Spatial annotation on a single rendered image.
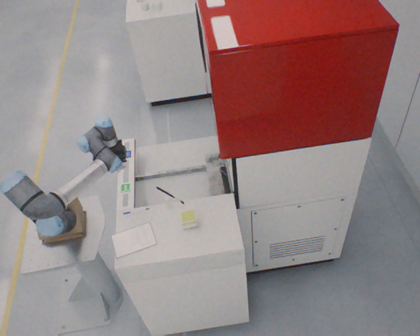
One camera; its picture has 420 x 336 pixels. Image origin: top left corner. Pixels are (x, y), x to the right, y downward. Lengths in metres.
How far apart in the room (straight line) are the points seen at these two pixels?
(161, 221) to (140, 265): 0.26
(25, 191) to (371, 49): 1.47
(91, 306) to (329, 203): 1.76
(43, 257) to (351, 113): 1.73
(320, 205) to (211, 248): 0.76
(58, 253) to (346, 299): 1.84
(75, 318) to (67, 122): 2.17
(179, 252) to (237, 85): 0.83
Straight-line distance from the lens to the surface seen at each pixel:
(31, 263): 2.41
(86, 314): 3.08
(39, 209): 1.74
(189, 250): 2.00
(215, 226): 2.06
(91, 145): 1.94
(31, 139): 4.51
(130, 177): 2.36
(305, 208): 2.42
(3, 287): 3.50
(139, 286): 2.19
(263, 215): 2.37
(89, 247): 2.33
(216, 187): 2.32
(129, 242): 2.09
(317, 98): 1.85
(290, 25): 1.74
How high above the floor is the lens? 2.65
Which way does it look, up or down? 48 degrees down
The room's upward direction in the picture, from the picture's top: 7 degrees counter-clockwise
